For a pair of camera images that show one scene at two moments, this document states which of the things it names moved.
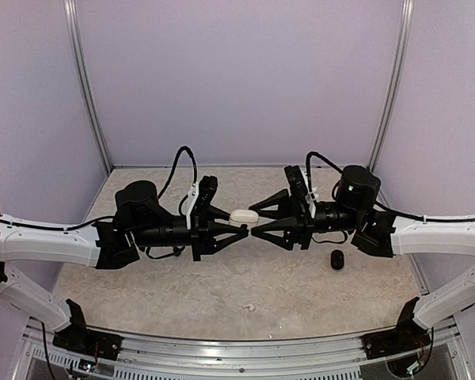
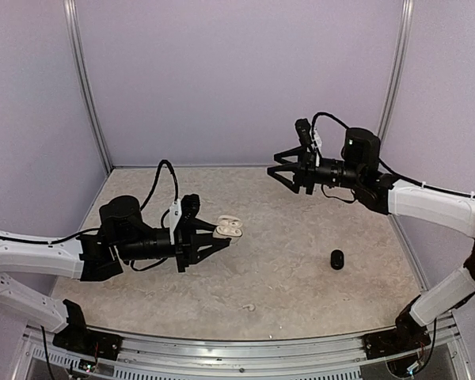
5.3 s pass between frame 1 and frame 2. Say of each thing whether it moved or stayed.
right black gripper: moved
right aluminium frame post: stayed
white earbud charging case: moved
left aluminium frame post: stayed
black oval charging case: stayed
